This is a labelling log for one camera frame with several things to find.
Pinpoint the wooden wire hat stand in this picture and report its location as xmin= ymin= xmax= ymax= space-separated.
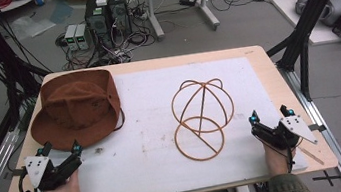
xmin=166 ymin=73 xmax=242 ymax=166

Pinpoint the white round table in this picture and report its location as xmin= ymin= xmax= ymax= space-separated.
xmin=0 ymin=0 xmax=43 ymax=14

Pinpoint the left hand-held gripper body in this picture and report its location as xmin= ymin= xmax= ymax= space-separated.
xmin=24 ymin=149 xmax=86 ymax=192

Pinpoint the black frame post with cables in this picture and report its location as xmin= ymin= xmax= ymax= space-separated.
xmin=0 ymin=0 xmax=62 ymax=134

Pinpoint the grey metal table stand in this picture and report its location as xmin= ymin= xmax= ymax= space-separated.
xmin=144 ymin=0 xmax=223 ymax=43

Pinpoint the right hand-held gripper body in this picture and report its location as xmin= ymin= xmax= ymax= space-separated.
xmin=249 ymin=112 xmax=320 ymax=155

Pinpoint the clear plastic sheet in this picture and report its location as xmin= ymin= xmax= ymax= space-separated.
xmin=8 ymin=10 xmax=59 ymax=41

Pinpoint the white platform board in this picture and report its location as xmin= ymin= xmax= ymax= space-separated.
xmin=270 ymin=0 xmax=341 ymax=52

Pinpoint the tangle of cables by towers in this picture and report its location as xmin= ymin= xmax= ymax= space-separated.
xmin=53 ymin=16 xmax=161 ymax=73

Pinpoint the person's right hand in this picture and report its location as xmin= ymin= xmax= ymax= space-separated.
xmin=263 ymin=141 xmax=300 ymax=178

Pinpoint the black tape cross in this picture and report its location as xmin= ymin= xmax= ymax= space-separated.
xmin=310 ymin=167 xmax=341 ymax=190

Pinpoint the white foam mat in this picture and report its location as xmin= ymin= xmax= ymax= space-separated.
xmin=13 ymin=49 xmax=312 ymax=192

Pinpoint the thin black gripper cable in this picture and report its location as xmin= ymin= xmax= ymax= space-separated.
xmin=284 ymin=145 xmax=297 ymax=174

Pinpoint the grey metal bracket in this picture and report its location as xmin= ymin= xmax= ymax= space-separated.
xmin=308 ymin=122 xmax=328 ymax=134
xmin=2 ymin=166 xmax=28 ymax=182

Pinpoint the brown felt hat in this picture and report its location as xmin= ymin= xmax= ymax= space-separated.
xmin=23 ymin=65 xmax=129 ymax=156

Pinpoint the grey power supply unit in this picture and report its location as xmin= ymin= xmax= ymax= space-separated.
xmin=62 ymin=23 xmax=81 ymax=53
xmin=73 ymin=22 xmax=93 ymax=53

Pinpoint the black computer tower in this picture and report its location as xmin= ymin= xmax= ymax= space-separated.
xmin=107 ymin=0 xmax=135 ymax=40
xmin=81 ymin=0 xmax=116 ymax=52

